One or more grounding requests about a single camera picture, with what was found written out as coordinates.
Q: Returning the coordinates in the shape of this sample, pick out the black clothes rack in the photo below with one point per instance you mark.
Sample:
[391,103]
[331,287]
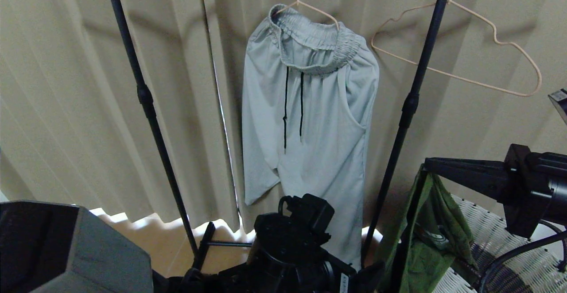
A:
[144,98]

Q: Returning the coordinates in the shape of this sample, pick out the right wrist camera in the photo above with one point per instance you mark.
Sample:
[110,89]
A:
[560,105]

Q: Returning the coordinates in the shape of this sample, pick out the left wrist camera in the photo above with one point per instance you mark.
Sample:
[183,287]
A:
[310,215]

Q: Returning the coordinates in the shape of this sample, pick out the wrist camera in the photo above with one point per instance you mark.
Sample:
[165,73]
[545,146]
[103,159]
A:
[310,215]
[560,105]

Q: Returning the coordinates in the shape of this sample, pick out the green garment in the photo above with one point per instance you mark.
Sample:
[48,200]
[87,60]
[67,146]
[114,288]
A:
[429,240]

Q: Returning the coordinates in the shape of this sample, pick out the pink clothes hanger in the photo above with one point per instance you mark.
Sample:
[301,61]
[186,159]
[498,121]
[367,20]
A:
[540,78]
[314,9]

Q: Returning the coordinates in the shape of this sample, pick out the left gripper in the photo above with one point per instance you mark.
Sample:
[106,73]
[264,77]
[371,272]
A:
[341,279]

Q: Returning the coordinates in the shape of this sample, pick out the white laundry basket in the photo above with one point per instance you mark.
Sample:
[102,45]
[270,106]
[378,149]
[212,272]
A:
[531,275]

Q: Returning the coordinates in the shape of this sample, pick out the pale grey shorts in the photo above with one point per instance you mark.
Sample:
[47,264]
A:
[310,151]

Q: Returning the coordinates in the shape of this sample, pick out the beige curtain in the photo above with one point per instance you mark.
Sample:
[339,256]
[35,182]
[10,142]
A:
[66,85]

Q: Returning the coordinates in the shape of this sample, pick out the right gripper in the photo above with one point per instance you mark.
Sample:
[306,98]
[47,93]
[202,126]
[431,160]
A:
[522,186]

